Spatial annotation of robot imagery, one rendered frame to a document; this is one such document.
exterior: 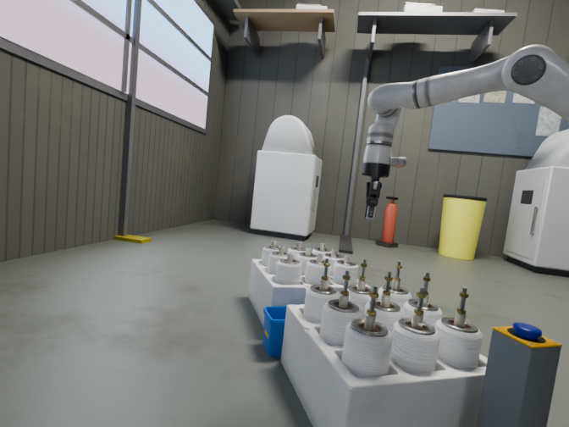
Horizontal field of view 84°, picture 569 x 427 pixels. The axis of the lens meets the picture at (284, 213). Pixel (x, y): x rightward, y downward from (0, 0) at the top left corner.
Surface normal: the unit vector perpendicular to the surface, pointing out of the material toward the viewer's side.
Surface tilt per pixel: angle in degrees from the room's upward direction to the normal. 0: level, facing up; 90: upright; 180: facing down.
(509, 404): 90
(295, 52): 90
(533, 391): 90
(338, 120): 90
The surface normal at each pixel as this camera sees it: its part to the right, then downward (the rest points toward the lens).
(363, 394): 0.29, 0.11
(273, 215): -0.24, 0.06
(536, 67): -0.52, 0.31
